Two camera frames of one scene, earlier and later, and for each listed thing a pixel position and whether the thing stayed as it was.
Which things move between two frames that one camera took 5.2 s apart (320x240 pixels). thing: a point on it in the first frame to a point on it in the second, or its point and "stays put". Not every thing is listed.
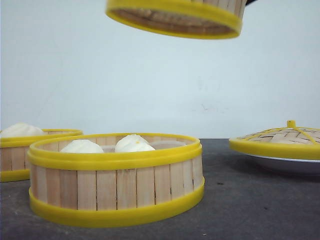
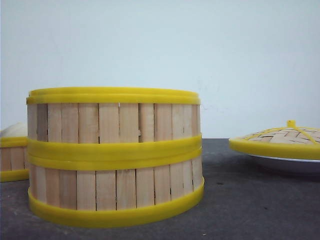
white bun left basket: x=22 y=129 stays put
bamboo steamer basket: x=14 y=153 stays put
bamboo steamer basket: x=185 y=19 to x=113 y=123
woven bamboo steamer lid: x=302 y=142 stays put
